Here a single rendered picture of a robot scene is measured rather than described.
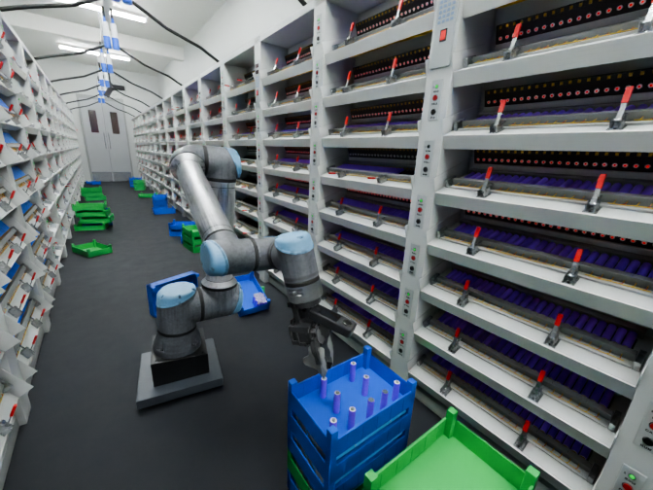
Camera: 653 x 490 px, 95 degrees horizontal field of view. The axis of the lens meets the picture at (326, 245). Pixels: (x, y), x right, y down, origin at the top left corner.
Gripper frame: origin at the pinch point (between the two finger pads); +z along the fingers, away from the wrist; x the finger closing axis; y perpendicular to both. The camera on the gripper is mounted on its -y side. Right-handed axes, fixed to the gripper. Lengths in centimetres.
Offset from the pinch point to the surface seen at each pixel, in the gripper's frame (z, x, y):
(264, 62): -133, -122, 72
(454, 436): 20.7, -6.1, -28.4
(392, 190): -40, -60, -10
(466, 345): 19, -45, -32
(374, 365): 12.1, -20.2, -5.0
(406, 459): 16.4, 7.1, -19.3
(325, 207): -36, -88, 34
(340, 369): 9.4, -12.5, 3.4
